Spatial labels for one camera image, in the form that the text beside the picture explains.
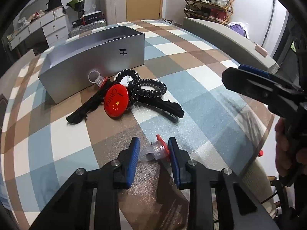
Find red clear toy ring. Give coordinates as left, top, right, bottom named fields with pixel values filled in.
left=139, top=134, right=171, bottom=163

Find black hair claw clip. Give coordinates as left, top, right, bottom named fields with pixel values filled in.
left=135, top=97, right=185, bottom=118

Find black spiral hair tie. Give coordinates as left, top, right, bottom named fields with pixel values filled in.
left=128, top=78, right=168, bottom=102
left=116, top=68, right=141, bottom=87

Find person's right hand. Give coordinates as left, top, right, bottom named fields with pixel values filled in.
left=275, top=117, right=306, bottom=179

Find grey bench right side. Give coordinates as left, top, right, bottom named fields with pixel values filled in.
left=183, top=17, right=279, bottom=74

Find checkered tablecloth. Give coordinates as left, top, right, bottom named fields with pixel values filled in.
left=1, top=20, right=274, bottom=229

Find black curved hair clip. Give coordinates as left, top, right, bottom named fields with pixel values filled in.
left=66, top=79, right=116, bottom=125

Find round pin badge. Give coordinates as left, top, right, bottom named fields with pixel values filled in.
left=104, top=84, right=129, bottom=118

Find shoe rack with shoes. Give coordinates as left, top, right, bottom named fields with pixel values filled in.
left=184, top=0, right=235, bottom=25

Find silver rectangular storage box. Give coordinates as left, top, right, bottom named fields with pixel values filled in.
left=39, top=25, right=145, bottom=103

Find silver hard suitcase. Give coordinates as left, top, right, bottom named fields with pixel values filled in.
left=68, top=19, right=107, bottom=38

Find white drawer desk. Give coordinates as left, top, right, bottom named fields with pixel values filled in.
left=8, top=7, right=70, bottom=50

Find white upright suitcase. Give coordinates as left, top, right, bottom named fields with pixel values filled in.
left=100, top=0, right=126, bottom=25

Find black hat box stack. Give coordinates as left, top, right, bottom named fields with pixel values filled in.
left=46, top=0, right=62, bottom=11

